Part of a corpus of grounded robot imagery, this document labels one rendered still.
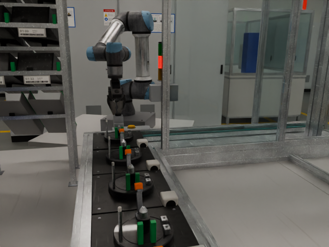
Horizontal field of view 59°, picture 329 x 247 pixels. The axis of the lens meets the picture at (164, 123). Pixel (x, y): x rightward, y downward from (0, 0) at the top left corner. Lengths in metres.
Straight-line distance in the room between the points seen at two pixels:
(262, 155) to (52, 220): 0.96
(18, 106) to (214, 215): 0.87
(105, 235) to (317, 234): 0.63
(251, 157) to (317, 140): 0.36
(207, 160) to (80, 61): 3.25
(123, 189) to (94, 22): 3.59
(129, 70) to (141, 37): 2.52
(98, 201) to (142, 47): 1.16
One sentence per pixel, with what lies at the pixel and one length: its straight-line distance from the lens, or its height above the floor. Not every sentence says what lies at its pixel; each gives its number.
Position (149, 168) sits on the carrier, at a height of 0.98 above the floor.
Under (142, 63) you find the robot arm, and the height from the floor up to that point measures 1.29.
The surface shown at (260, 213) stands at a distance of 1.07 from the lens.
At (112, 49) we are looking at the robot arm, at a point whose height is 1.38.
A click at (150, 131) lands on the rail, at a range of 1.55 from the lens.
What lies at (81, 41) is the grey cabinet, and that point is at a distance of 4.32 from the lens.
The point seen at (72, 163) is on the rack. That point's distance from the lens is 1.20.
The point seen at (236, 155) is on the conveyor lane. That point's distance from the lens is 1.40.
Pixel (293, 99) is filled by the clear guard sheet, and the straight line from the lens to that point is 1.95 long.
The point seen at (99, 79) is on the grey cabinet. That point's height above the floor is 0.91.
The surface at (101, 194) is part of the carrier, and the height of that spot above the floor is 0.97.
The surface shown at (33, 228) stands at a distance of 1.02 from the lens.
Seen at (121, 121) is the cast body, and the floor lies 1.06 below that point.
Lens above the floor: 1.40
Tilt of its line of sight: 15 degrees down
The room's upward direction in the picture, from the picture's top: 1 degrees clockwise
